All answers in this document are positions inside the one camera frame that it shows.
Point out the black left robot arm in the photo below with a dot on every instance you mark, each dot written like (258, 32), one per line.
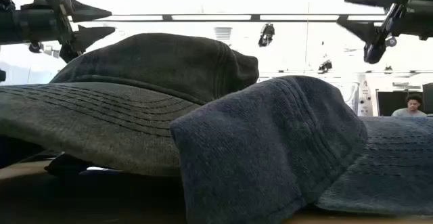
(20, 24)

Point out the black hanging camera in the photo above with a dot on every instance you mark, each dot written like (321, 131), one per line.
(266, 34)

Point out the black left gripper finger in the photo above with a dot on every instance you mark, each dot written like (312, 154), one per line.
(84, 13)
(89, 36)

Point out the small black hanging device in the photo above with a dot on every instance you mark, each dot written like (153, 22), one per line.
(325, 66)

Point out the person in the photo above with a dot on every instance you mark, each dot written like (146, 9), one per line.
(411, 111)

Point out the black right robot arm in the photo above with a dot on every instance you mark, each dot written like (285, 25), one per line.
(417, 14)

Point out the overhead frame bar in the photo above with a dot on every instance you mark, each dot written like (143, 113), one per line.
(253, 17)

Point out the black monitor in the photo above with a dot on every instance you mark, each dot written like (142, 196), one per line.
(389, 103)
(428, 99)

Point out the navy blue cap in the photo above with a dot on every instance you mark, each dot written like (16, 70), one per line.
(253, 149)

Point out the white wall vent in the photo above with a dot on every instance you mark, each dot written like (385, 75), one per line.
(223, 34)

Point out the white machine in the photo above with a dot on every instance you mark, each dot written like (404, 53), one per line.
(365, 100)

